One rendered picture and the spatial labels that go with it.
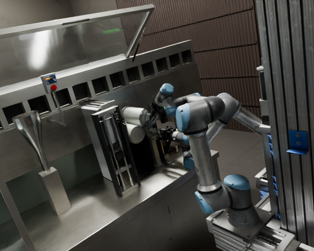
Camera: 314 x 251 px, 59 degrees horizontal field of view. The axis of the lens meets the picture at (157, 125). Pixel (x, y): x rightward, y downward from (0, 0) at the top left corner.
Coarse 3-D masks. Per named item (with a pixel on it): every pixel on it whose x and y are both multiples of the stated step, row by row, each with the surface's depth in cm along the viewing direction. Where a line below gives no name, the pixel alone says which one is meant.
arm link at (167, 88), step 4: (164, 84) 164; (168, 84) 165; (160, 88) 167; (164, 88) 163; (168, 88) 164; (172, 88) 165; (160, 92) 166; (164, 92) 163; (168, 92) 162; (172, 92) 164; (160, 96) 166; (164, 96) 164; (160, 100) 169
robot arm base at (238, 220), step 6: (252, 204) 137; (228, 210) 142; (234, 210) 136; (240, 210) 134; (246, 210) 134; (252, 210) 136; (228, 216) 141; (234, 216) 136; (240, 216) 135; (246, 216) 134; (252, 216) 135; (234, 222) 137; (240, 222) 135; (246, 222) 135; (252, 222) 135
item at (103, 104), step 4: (88, 100) 199; (92, 100) 194; (96, 100) 190; (100, 100) 186; (80, 104) 195; (84, 104) 189; (88, 104) 184; (92, 104) 180; (96, 104) 176; (100, 104) 178; (104, 104) 170; (108, 104) 171; (112, 104) 173; (100, 108) 171; (104, 108) 170
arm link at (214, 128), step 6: (228, 102) 159; (234, 102) 160; (228, 108) 157; (234, 108) 159; (228, 114) 157; (234, 114) 160; (222, 120) 158; (228, 120) 158; (210, 126) 162; (216, 126) 160; (222, 126) 161; (210, 132) 162; (216, 132) 162; (210, 138) 163; (186, 156) 170; (192, 156) 167; (186, 162) 167; (192, 162) 166; (186, 168) 168; (192, 168) 168
